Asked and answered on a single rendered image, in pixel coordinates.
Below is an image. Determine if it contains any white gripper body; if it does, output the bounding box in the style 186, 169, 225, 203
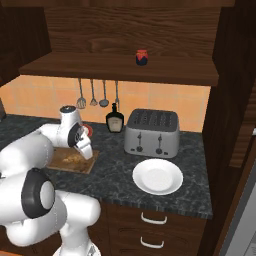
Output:
75, 133, 95, 161

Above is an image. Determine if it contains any golden croissant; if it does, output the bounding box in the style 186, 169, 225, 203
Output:
62, 154, 84, 165

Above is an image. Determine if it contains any wooden cutting board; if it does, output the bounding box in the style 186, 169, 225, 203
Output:
46, 146, 100, 175

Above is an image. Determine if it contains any dark wooden cabinet shelf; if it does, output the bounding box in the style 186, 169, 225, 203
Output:
18, 51, 220, 87

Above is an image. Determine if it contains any red-lidded jam jar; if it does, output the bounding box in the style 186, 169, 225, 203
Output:
135, 49, 150, 67

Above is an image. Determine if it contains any dark wooden cabinet door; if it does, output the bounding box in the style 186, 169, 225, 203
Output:
229, 78, 256, 169
0, 5, 53, 88

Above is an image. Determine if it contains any red round pastry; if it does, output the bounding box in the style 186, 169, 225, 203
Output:
83, 123, 94, 138

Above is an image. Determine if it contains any dark glass bottle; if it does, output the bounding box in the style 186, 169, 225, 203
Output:
105, 102, 126, 134

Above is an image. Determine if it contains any hanging slotted metal spatula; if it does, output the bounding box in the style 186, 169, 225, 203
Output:
76, 78, 87, 110

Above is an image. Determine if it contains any hanging small metal spatula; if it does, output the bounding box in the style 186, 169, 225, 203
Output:
88, 78, 99, 107

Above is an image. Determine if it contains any hanging metal ladle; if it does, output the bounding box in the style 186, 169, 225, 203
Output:
98, 79, 110, 109

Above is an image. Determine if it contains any hanging metal fork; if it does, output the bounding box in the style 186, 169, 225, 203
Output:
113, 80, 121, 108

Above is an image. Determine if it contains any silver four-slot toaster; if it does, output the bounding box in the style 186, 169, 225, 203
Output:
123, 107, 181, 159

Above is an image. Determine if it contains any white round plate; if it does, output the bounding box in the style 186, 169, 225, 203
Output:
131, 157, 185, 197

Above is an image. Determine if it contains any dark wooden drawer front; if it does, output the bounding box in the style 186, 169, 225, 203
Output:
107, 229, 205, 256
105, 203, 208, 236

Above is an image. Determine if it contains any grey appliance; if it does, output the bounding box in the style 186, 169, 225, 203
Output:
218, 178, 256, 256

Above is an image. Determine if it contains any white drawer handle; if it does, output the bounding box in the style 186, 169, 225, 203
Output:
140, 212, 169, 226
139, 236, 166, 250

